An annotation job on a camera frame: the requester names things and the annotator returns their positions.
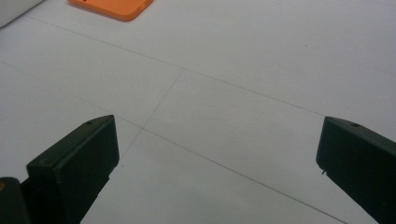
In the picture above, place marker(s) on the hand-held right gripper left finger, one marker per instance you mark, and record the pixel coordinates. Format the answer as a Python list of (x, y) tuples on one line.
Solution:
[(71, 174)]

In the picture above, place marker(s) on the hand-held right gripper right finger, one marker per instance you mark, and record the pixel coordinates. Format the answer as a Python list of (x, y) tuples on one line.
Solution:
[(358, 161)]

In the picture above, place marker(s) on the orange phone case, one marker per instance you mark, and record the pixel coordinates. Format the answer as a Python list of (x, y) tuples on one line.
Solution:
[(118, 7)]

